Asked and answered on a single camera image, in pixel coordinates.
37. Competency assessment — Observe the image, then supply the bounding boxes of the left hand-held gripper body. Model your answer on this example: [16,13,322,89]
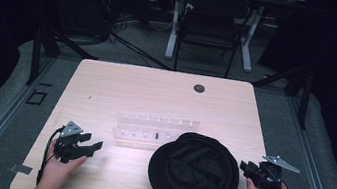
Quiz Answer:
[51,118,99,169]

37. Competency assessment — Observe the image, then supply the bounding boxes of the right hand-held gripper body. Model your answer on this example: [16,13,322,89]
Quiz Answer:
[250,152,303,189]

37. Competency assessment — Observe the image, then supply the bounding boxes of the person's left hand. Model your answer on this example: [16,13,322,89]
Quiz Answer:
[35,137,90,189]

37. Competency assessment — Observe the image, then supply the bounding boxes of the grey tape strip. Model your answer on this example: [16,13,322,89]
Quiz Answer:
[7,162,34,176]

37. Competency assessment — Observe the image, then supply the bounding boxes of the black hat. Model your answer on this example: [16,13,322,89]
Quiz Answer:
[144,126,247,189]

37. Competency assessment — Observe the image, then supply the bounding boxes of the clear acrylic rack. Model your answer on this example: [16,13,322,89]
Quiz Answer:
[109,109,202,159]

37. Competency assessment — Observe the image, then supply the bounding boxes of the black tape square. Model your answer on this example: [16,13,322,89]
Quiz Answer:
[25,88,48,107]

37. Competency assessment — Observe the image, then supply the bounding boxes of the black metal stand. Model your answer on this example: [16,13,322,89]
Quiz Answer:
[24,22,103,95]
[245,56,317,131]

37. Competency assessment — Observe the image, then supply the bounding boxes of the dark round table grommet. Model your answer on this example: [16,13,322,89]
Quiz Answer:
[192,83,207,95]

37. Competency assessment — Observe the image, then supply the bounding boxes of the white-legged desk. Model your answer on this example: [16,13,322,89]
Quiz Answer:
[144,0,308,81]

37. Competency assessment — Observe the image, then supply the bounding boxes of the black chair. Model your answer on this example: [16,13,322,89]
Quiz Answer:
[171,0,253,82]

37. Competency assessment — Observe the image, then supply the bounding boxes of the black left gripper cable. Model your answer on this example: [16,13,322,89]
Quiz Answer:
[35,123,66,189]

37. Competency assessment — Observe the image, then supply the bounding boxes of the aluminium floor rail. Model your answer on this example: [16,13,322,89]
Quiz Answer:
[0,48,59,189]
[273,91,337,189]

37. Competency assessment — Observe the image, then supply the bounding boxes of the black floor cables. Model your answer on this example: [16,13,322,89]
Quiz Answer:
[94,0,185,73]

